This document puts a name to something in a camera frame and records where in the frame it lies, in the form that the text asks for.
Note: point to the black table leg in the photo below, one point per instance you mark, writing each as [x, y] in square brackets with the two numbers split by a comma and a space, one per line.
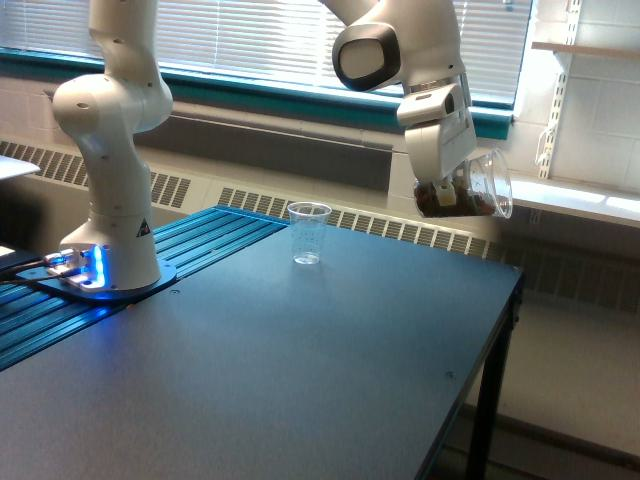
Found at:
[490, 389]

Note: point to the white shelf bracket rail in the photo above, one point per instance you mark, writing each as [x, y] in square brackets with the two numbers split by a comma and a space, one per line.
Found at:
[563, 56]

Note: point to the wooden upper shelf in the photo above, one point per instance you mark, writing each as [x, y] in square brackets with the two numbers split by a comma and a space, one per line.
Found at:
[587, 50]

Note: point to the clear empty plastic cup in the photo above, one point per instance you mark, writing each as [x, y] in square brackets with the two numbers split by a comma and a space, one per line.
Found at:
[308, 221]

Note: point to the white window blinds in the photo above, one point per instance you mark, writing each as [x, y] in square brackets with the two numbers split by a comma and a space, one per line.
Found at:
[287, 41]

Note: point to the white tabletop at left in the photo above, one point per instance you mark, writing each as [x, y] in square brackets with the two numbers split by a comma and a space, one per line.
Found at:
[12, 168]

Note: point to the baseboard radiator heater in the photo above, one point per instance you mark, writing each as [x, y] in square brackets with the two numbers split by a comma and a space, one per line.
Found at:
[547, 270]

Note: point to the white wall shelf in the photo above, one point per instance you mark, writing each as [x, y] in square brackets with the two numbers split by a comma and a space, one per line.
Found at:
[575, 199]

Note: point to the clear plastic cup with nuts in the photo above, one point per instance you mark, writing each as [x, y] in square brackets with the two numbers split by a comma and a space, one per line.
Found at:
[482, 187]

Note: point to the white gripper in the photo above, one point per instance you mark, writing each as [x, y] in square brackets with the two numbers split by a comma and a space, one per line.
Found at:
[439, 132]

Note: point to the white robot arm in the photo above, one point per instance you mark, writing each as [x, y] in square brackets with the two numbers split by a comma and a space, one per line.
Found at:
[415, 44]

